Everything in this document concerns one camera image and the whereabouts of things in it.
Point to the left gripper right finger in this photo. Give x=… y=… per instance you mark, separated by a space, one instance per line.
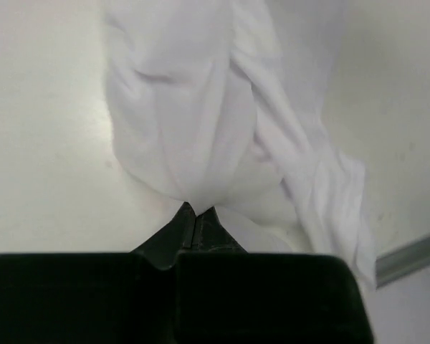
x=210 y=236

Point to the aluminium table edge rail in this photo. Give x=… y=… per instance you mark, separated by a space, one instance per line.
x=403 y=261

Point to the white t shirt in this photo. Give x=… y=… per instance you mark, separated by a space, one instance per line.
x=217 y=104

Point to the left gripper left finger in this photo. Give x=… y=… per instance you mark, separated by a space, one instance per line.
x=161 y=249

